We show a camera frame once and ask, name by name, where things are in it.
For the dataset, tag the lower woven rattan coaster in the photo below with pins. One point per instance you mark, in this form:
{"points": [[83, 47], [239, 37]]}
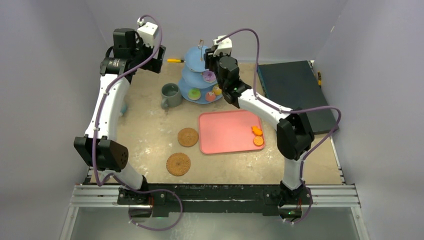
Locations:
{"points": [[178, 164]]}

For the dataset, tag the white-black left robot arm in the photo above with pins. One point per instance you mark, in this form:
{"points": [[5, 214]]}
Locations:
{"points": [[132, 49]]}

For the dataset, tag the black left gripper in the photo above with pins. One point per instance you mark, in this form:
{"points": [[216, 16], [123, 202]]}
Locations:
{"points": [[154, 65]]}

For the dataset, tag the dark teal flat box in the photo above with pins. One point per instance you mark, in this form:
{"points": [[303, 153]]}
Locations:
{"points": [[291, 84]]}

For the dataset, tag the white ceramic mug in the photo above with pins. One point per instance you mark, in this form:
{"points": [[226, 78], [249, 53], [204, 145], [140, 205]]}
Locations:
{"points": [[123, 109]]}

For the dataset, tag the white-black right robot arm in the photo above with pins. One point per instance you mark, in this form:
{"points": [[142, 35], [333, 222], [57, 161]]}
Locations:
{"points": [[293, 130]]}

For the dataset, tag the black aluminium base frame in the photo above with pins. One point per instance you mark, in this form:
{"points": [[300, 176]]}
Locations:
{"points": [[265, 199]]}

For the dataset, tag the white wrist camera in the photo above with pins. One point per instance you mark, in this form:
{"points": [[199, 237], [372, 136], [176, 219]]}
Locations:
{"points": [[148, 32], [222, 46]]}

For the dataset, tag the blue three-tier cake stand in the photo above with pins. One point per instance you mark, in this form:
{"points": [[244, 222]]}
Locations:
{"points": [[191, 74]]}

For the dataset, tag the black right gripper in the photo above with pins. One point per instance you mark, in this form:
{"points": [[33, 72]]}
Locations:
{"points": [[209, 62]]}

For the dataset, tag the woven rattan coaster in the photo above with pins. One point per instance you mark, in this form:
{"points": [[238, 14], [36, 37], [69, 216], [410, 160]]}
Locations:
{"points": [[187, 137], [178, 164]]}

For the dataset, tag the upper woven rattan coaster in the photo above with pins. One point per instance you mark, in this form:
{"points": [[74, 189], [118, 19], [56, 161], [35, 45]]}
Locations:
{"points": [[187, 137]]}

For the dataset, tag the pink rectangular tray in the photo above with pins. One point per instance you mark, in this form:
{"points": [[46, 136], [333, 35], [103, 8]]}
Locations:
{"points": [[223, 132]]}

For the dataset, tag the grey-green ceramic mug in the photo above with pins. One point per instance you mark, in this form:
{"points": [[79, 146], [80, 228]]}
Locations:
{"points": [[171, 96]]}

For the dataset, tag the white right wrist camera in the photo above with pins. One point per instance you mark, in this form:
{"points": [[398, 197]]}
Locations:
{"points": [[222, 46]]}

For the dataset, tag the yellow tool at right wall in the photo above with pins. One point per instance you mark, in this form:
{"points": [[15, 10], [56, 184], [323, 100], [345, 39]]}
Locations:
{"points": [[319, 79]]}

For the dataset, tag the yellow cupcake with cream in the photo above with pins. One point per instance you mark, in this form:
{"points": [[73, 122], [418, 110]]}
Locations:
{"points": [[216, 90]]}

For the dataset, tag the green frosted donut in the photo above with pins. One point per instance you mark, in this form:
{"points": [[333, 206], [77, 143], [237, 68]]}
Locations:
{"points": [[194, 94]]}

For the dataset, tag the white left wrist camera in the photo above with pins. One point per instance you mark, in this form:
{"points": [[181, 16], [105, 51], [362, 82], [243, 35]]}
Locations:
{"points": [[148, 32]]}

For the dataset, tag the pink cupcake with cream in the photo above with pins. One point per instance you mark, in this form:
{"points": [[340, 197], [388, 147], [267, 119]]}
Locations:
{"points": [[210, 96]]}

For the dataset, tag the orange fish-shaped biscuit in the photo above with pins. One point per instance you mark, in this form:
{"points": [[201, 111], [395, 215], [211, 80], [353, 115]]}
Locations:
{"points": [[257, 131]]}

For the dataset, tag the yellow-handled screwdriver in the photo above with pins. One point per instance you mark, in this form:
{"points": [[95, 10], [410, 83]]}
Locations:
{"points": [[173, 60]]}

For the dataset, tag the purple frosted donut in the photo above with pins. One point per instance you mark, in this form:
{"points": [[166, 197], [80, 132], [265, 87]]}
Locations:
{"points": [[209, 76]]}

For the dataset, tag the round orange sandwich biscuit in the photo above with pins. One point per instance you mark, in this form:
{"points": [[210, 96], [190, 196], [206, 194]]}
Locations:
{"points": [[258, 141]]}

